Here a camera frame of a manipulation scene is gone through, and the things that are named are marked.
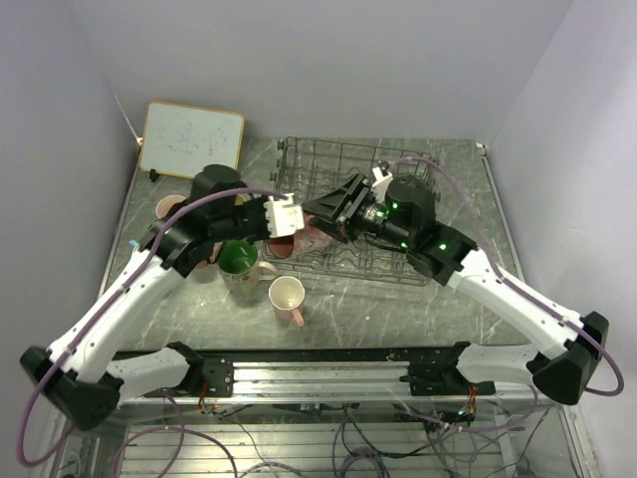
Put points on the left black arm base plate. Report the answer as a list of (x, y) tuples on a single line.
[(214, 377)]

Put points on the aluminium frame rail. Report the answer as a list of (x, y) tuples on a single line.
[(276, 382)]

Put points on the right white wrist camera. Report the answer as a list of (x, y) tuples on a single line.
[(382, 177)]

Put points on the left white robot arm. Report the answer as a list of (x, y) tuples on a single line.
[(78, 372)]

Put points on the dark wire dish rack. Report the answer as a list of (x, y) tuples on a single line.
[(313, 167)]

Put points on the large cream floral mug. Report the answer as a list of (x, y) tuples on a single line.
[(241, 268)]

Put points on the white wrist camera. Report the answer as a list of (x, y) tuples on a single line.
[(284, 216), (382, 177)]

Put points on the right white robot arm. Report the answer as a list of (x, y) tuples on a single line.
[(564, 347)]

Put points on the pale pink mug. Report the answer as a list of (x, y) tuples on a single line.
[(168, 205)]

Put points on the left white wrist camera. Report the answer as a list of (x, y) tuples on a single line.
[(284, 216)]

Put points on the pink hexagonal mug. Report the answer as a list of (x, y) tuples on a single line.
[(287, 296)]

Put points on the pink patterned mug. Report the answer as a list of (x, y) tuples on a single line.
[(303, 241)]

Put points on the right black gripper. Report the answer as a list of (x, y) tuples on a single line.
[(328, 207)]

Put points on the white whiteboard with wooden frame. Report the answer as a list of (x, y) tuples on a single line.
[(180, 140)]

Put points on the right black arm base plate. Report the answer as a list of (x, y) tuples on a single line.
[(434, 371)]

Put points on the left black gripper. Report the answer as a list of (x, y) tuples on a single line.
[(260, 203)]

